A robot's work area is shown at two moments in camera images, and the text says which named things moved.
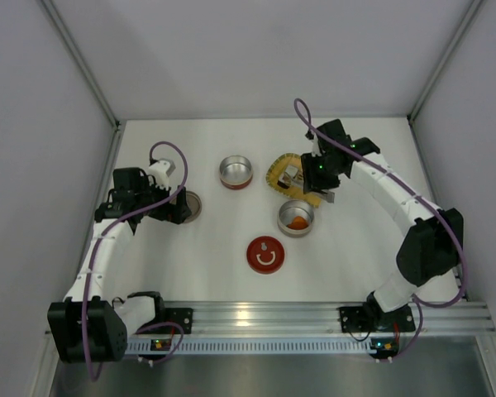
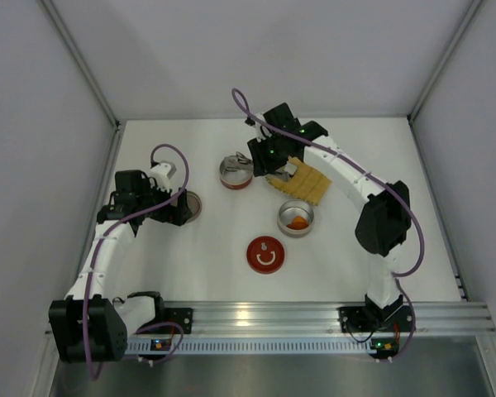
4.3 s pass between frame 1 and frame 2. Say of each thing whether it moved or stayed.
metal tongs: moved
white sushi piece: stayed
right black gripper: moved
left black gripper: stayed
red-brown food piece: stayed
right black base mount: stayed
